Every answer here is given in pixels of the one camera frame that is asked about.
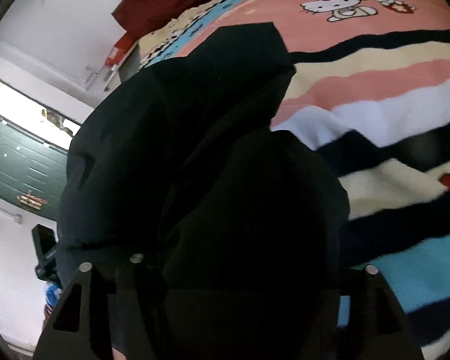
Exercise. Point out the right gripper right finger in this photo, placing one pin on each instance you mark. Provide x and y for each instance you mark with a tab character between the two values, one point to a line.
372	324

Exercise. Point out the grey wall shelf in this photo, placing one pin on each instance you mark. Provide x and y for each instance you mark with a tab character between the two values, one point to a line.
109	77

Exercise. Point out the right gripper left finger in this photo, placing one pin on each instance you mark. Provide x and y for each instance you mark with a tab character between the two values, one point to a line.
79	326

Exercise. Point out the green metal door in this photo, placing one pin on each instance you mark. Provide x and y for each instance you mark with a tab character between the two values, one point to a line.
32	176

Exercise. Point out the pink Hello Kitty blanket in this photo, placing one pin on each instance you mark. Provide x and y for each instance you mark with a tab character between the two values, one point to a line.
372	95

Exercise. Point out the black hooded winter coat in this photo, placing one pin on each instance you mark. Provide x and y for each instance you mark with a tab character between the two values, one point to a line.
227	230

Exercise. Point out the red box on shelf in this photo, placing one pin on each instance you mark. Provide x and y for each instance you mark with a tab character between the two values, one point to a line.
120	50

